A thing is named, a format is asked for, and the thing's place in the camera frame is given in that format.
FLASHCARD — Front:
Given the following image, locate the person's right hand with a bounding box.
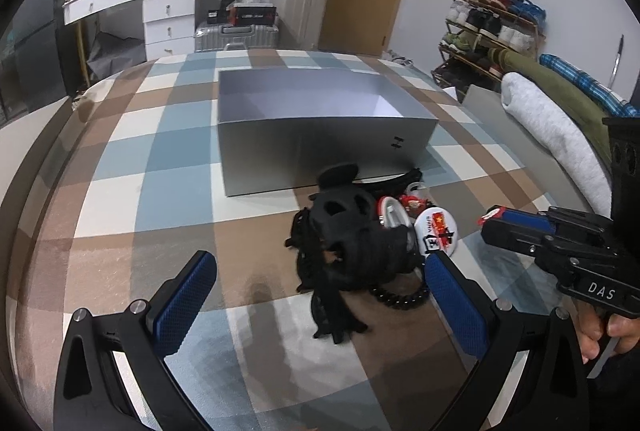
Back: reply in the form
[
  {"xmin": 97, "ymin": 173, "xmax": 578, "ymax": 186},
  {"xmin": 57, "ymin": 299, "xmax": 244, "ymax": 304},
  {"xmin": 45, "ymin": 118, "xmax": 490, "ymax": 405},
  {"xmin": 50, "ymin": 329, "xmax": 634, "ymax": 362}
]
[{"xmin": 573, "ymin": 300, "xmax": 640, "ymax": 364}]

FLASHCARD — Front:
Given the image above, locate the olive green blanket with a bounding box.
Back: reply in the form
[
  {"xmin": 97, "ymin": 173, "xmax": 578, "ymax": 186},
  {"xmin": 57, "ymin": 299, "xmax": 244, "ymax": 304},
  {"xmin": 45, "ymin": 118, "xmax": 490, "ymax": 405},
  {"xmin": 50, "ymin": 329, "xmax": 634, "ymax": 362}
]
[{"xmin": 488, "ymin": 48, "xmax": 612, "ymax": 170}]

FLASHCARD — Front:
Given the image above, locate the black headband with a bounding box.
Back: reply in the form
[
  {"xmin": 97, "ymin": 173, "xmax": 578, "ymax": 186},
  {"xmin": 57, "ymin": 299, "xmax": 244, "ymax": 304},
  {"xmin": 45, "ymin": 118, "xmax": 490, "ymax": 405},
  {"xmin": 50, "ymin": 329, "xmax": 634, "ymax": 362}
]
[{"xmin": 355, "ymin": 168, "xmax": 423, "ymax": 201}]

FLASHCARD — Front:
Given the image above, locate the black red box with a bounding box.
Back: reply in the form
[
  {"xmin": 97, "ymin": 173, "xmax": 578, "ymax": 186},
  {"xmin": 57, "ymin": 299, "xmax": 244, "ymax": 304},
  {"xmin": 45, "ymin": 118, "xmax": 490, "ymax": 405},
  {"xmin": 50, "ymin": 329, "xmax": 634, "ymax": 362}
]
[{"xmin": 229, "ymin": 3, "xmax": 277, "ymax": 27}]

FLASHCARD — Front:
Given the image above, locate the black spiral hair tie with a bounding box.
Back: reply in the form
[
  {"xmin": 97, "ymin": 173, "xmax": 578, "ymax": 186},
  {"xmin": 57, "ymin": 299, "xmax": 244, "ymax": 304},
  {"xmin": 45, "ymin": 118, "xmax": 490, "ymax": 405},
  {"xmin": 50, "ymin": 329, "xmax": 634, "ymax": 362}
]
[{"xmin": 369, "ymin": 269, "xmax": 432, "ymax": 312}]

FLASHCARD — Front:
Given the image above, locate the white desk with drawers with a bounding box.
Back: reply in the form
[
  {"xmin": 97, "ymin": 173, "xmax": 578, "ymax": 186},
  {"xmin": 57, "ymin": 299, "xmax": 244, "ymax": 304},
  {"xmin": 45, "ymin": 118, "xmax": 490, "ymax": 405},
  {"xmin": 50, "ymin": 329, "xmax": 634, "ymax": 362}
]
[{"xmin": 63, "ymin": 0, "xmax": 196, "ymax": 60}]

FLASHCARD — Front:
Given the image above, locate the red figure clear ring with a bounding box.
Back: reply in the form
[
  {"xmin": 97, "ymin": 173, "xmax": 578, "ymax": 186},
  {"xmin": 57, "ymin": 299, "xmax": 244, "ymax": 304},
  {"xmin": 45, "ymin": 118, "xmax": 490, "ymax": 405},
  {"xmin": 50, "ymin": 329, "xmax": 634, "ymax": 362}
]
[{"xmin": 398, "ymin": 182, "xmax": 431, "ymax": 220}]

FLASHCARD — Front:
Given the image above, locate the shoe rack with shoes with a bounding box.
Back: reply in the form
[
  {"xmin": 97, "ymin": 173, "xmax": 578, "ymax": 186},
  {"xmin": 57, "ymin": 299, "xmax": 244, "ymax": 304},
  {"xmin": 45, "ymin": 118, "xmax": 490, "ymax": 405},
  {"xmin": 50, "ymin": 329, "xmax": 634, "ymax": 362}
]
[{"xmin": 432, "ymin": 0, "xmax": 547, "ymax": 100}]

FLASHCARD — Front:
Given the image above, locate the grey open cardboard box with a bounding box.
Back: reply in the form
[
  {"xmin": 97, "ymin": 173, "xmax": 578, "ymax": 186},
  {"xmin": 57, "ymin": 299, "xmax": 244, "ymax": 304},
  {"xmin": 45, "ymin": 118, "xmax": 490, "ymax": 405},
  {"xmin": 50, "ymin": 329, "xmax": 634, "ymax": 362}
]
[{"xmin": 217, "ymin": 68, "xmax": 438, "ymax": 197}]

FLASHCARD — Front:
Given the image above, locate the silver lying suitcase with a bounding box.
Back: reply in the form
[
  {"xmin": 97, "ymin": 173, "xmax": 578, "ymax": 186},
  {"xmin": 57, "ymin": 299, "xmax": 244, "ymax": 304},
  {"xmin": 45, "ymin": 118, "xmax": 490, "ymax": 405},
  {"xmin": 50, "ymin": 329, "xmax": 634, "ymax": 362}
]
[{"xmin": 194, "ymin": 22, "xmax": 279, "ymax": 52}]

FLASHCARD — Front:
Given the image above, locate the blue plaid cloth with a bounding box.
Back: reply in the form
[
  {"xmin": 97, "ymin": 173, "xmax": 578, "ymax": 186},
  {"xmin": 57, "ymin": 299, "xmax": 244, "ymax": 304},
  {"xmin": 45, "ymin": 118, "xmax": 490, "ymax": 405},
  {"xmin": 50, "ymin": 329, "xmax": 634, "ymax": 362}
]
[{"xmin": 538, "ymin": 53, "xmax": 639, "ymax": 118}]

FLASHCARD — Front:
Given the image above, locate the silver back pin badge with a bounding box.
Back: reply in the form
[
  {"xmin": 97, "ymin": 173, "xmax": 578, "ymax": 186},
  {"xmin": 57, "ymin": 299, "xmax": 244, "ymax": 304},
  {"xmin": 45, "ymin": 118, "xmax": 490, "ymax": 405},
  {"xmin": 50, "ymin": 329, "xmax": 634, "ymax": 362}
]
[{"xmin": 378, "ymin": 196, "xmax": 412, "ymax": 229}]

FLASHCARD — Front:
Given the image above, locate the white rolled blanket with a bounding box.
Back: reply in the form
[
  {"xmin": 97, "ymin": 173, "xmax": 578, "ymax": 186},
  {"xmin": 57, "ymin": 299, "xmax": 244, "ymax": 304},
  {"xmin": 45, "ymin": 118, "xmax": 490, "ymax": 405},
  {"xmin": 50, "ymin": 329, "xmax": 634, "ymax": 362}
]
[{"xmin": 501, "ymin": 72, "xmax": 612, "ymax": 217}]

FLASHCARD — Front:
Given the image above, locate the black hair claw clip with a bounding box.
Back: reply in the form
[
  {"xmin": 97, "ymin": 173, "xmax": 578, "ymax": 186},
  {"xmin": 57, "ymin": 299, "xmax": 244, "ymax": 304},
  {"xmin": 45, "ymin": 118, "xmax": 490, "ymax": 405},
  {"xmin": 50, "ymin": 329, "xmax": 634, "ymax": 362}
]
[{"xmin": 284, "ymin": 208, "xmax": 369, "ymax": 344}]

